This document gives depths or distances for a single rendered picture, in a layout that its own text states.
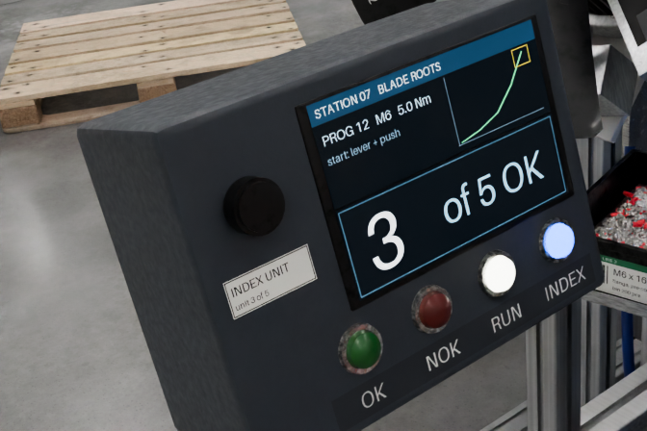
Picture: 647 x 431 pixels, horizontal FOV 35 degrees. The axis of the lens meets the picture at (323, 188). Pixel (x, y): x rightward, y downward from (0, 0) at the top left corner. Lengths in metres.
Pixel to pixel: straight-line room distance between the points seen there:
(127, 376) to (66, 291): 0.47
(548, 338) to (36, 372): 1.95
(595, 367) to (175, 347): 1.27
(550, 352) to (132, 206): 0.37
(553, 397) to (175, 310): 0.36
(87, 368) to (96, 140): 2.03
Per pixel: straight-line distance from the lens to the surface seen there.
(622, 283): 1.10
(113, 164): 0.53
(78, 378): 2.53
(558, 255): 0.61
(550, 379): 0.79
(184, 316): 0.52
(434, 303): 0.55
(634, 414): 0.89
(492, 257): 0.58
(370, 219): 0.52
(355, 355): 0.52
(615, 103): 1.37
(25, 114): 4.01
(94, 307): 2.78
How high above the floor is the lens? 1.43
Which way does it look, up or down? 27 degrees down
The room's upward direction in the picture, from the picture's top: 7 degrees counter-clockwise
